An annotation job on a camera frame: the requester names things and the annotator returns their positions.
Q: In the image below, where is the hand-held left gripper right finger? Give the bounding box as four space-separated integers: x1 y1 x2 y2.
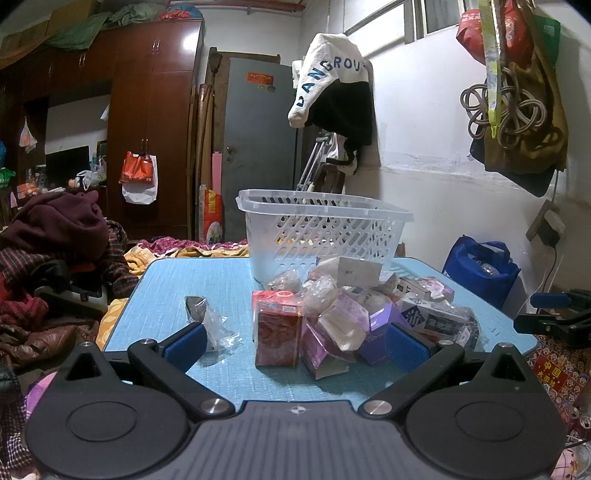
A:
359 322 533 421

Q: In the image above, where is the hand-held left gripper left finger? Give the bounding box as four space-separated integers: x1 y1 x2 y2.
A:
58 322 236 422

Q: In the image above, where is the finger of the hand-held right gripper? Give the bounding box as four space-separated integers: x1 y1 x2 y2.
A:
513 310 591 348
530 288 591 309

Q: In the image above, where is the white plastic basket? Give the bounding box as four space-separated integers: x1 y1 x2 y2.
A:
235 188 415 283

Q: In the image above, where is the purple box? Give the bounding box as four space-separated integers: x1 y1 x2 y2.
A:
358 305 407 365
300 323 358 380

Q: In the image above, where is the black and white box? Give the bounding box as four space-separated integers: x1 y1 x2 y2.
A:
399 298 468 335

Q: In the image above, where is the clear bag with dark item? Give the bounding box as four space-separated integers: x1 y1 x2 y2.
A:
184 295 243 356

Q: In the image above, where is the red patterned blanket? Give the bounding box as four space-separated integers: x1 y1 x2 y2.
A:
526 332 591 480

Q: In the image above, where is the clear bag with white item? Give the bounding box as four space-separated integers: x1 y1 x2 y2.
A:
358 291 393 319

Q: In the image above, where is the pink box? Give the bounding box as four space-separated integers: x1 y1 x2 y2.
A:
399 276 455 301

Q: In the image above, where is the clear plastic packet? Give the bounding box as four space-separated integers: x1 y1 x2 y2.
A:
318 295 370 352

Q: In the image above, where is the blue tote bag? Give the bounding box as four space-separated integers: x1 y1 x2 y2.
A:
442 235 522 309

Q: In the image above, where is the white carton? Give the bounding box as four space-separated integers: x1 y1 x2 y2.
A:
337 257 384 288

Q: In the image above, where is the red box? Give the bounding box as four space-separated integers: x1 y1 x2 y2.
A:
252 290 306 368

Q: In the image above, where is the yellow floral blanket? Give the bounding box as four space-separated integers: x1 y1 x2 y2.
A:
124 237 250 278

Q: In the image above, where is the clear plastic bag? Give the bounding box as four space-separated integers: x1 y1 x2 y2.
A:
302 275 340 317

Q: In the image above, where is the pile of dark clothes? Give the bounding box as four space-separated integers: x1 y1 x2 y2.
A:
0 222 139 333

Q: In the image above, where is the clear bag with brown item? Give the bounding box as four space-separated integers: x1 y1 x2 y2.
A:
268 270 303 292

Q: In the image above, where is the dark navy hanging bag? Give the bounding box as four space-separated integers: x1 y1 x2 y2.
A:
471 134 560 198

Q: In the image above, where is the orange and yellow sack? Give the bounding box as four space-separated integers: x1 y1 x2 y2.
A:
198 185 223 243

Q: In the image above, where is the brown leather jacket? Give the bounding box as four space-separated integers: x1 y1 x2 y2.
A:
0 323 100 367

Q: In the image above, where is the brown hanging bag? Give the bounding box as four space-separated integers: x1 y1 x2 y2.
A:
471 46 568 174

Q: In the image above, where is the orange and white plastic bag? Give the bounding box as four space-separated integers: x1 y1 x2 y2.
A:
119 151 158 205

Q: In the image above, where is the maroon garment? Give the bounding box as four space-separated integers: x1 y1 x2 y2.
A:
0 191 109 264

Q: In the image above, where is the metal folding rack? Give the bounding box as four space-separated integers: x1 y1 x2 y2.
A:
298 131 335 192

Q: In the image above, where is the television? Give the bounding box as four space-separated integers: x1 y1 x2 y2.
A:
45 145 90 188

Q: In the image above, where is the grey door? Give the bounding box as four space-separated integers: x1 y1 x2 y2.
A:
222 58 302 243

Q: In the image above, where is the brown wooden wardrobe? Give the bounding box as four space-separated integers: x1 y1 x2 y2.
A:
0 18 205 241

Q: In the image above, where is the black garment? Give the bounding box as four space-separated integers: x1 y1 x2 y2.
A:
305 78 376 148

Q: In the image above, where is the small white plastic bag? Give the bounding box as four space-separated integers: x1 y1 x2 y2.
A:
18 117 38 154

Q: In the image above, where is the red hanging bag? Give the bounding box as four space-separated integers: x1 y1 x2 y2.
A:
456 0 534 70

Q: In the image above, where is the white hoodie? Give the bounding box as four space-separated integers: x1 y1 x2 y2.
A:
287 33 372 129

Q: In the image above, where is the window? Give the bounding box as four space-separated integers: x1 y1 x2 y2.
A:
411 0 481 40

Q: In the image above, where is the green cloth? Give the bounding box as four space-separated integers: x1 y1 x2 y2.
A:
44 11 114 51

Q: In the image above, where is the red pipe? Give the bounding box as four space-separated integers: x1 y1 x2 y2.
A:
245 0 305 14

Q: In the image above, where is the wall socket with charger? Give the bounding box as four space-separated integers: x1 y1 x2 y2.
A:
526 200 566 247

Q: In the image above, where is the coiled rope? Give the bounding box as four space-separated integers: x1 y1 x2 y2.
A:
460 69 548 148

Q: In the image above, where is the metal clothes rail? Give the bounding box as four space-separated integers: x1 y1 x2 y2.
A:
344 0 416 35

